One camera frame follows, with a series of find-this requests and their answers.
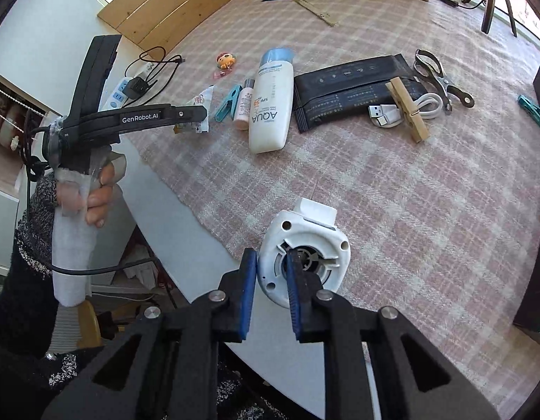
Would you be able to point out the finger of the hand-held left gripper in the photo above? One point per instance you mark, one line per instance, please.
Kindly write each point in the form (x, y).
(191, 113)
(95, 70)

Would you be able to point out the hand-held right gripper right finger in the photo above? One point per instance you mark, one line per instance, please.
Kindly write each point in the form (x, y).
(294, 302)

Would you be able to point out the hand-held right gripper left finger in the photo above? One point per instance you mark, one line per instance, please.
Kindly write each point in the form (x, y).
(249, 297)

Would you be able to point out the white snack sachet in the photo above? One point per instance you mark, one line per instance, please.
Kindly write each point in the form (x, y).
(201, 98)

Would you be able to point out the white plug-in device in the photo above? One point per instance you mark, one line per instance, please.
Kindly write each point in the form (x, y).
(313, 236)

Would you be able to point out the person's left forearm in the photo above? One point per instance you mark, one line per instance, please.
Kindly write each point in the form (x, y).
(25, 315)

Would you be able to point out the person's left hand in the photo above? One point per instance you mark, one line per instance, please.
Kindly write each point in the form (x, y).
(99, 203)

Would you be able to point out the white power strip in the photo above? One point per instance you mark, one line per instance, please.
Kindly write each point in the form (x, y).
(115, 96)

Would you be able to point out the black charger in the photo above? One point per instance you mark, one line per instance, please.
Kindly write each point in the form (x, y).
(139, 87)

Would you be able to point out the teal plastic clothespin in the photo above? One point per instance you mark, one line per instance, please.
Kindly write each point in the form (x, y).
(226, 105)

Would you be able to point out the pink cylinder roll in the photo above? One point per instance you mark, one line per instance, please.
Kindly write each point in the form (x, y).
(243, 109)

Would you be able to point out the white sunscreen tube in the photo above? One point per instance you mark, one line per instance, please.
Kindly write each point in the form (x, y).
(270, 113)

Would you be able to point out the pine plank panel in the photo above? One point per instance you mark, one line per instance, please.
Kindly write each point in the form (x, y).
(165, 8)

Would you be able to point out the pink checked tablecloth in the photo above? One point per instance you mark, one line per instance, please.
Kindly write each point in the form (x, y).
(405, 205)

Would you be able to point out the black wet wipes pack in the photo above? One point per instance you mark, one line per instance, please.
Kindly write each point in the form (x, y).
(340, 92)

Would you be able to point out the white cabinet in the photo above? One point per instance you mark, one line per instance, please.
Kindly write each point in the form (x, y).
(7, 214)

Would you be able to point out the yellow paper strip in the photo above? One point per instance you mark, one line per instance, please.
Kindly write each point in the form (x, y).
(316, 11)

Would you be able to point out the wooden clothespin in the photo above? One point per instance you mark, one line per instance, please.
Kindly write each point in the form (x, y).
(407, 109)

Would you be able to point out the metal spring clamp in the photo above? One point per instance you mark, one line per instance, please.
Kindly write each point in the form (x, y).
(436, 74)

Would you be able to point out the small teal clip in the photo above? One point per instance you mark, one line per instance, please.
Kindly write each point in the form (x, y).
(530, 107)

